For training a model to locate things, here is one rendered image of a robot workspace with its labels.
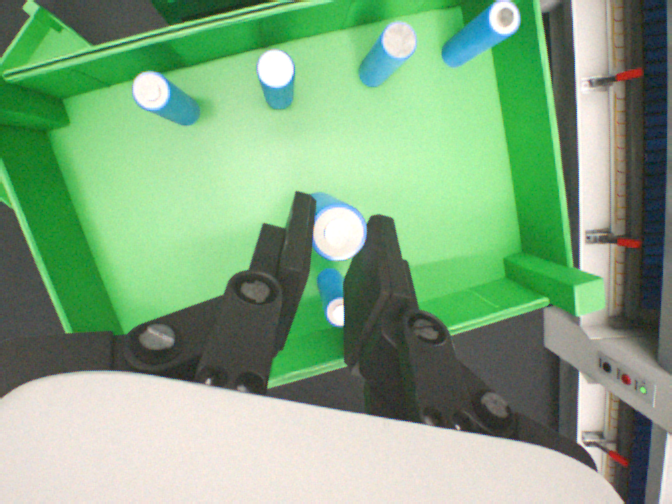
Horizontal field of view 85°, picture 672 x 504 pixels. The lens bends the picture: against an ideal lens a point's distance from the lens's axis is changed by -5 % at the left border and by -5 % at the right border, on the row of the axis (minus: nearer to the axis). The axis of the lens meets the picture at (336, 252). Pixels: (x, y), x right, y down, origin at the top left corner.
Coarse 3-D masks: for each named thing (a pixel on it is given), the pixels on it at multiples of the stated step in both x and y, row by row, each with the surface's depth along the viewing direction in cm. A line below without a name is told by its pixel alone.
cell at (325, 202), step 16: (320, 192) 18; (320, 208) 12; (336, 208) 12; (352, 208) 12; (320, 224) 12; (336, 224) 12; (352, 224) 12; (320, 240) 12; (336, 240) 12; (352, 240) 12; (336, 256) 12; (352, 256) 12
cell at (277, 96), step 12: (264, 60) 18; (276, 60) 18; (288, 60) 18; (264, 72) 18; (276, 72) 18; (288, 72) 18; (264, 84) 18; (276, 84) 18; (288, 84) 18; (264, 96) 23; (276, 96) 20; (288, 96) 21; (276, 108) 24
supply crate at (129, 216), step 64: (320, 0) 19; (384, 0) 21; (448, 0) 23; (512, 0) 21; (64, 64) 18; (128, 64) 21; (192, 64) 23; (256, 64) 24; (320, 64) 24; (512, 64) 24; (0, 128) 19; (64, 128) 23; (128, 128) 24; (192, 128) 24; (256, 128) 25; (320, 128) 25; (384, 128) 26; (448, 128) 26; (512, 128) 26; (64, 192) 24; (128, 192) 24; (192, 192) 25; (256, 192) 25; (384, 192) 26; (448, 192) 27; (512, 192) 28; (64, 256) 22; (128, 256) 25; (192, 256) 26; (320, 256) 27; (448, 256) 28; (512, 256) 28; (64, 320) 21; (128, 320) 26; (320, 320) 28; (448, 320) 25
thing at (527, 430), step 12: (516, 420) 8; (528, 420) 9; (516, 432) 8; (528, 432) 8; (540, 432) 8; (552, 432) 8; (540, 444) 8; (552, 444) 8; (564, 444) 8; (576, 444) 8; (576, 456) 8; (588, 456) 8
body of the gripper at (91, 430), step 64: (64, 384) 5; (128, 384) 5; (192, 384) 5; (0, 448) 4; (64, 448) 4; (128, 448) 4; (192, 448) 5; (256, 448) 5; (320, 448) 5; (384, 448) 5; (448, 448) 6; (512, 448) 6
